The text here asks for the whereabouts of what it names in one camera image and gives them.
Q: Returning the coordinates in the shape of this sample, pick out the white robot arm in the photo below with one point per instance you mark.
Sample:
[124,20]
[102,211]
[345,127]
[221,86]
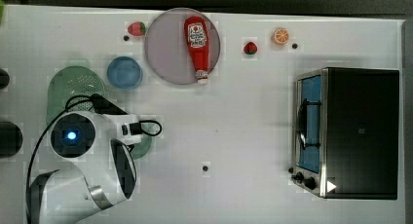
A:
[95,169]

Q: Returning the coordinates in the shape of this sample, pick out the green plastic mug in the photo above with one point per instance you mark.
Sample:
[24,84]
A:
[142,148]

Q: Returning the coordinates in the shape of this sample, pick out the lavender round plate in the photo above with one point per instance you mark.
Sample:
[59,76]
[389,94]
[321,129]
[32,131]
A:
[166,46]

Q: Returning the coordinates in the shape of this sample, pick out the dark red plush strawberry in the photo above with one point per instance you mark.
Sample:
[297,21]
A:
[250,48]

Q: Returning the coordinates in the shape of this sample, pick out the red plush ketchup bottle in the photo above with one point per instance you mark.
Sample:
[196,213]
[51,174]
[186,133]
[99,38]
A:
[197,40]

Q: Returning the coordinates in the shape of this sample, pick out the blue plastic cup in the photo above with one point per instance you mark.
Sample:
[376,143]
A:
[124,73]

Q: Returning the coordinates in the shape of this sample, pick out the orange slice toy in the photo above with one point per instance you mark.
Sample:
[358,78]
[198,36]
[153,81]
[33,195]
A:
[280,36]

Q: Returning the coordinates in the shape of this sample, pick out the light red plush strawberry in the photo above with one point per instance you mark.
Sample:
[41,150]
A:
[137,28]

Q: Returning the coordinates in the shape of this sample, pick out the green perforated colander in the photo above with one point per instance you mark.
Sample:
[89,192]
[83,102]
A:
[70,81]

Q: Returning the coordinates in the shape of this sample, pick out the silver toaster oven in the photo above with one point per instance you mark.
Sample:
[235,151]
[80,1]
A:
[346,133]

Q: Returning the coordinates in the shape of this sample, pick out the black pot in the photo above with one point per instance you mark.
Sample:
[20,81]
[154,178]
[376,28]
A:
[10,139]

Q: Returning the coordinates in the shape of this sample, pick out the black round container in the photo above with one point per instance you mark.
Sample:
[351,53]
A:
[4,79]

